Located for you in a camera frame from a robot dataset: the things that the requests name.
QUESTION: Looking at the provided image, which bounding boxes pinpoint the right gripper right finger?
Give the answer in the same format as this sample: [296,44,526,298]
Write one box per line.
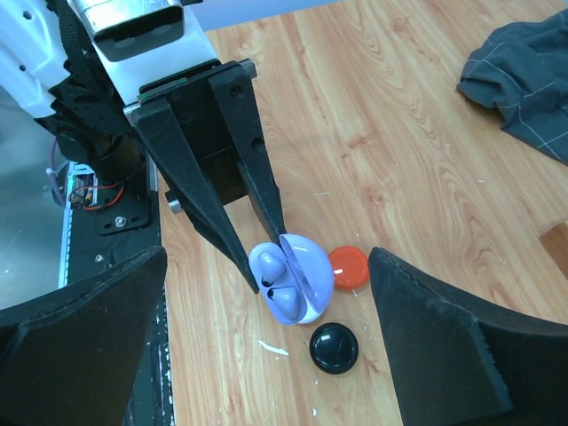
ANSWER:
[368,248,567,425]

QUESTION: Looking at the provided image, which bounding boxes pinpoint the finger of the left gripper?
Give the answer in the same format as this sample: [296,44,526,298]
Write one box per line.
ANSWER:
[131,99,259,293]
[207,66,286,243]

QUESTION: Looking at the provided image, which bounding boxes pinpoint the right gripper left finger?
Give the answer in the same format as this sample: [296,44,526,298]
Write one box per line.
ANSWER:
[1,246,167,425]

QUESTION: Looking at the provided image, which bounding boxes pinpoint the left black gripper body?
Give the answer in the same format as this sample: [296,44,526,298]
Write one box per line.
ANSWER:
[126,59,256,212]

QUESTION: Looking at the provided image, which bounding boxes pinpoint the black earbud case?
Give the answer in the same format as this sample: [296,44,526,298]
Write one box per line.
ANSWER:
[309,322,359,375]

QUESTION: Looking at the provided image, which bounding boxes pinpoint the orange earbud case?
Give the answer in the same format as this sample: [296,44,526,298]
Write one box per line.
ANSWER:
[328,246,369,291]

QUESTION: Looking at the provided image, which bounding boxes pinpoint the purple earbud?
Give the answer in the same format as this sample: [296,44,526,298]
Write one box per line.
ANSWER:
[257,251,287,287]
[268,287,300,321]

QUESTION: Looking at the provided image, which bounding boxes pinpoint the purple earbud case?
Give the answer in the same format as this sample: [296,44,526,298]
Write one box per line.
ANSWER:
[248,233,334,325]

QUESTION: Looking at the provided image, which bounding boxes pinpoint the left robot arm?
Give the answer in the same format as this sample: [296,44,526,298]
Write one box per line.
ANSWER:
[1,1,286,290]

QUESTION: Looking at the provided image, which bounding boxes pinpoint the wooden compartment tray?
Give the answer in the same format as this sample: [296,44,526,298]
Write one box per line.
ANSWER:
[540,221,568,277]

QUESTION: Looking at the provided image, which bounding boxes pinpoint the grey checked cloth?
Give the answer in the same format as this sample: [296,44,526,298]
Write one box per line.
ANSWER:
[457,10,567,164]

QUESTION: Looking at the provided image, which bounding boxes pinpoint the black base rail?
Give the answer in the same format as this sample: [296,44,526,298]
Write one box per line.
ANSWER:
[58,157,175,425]

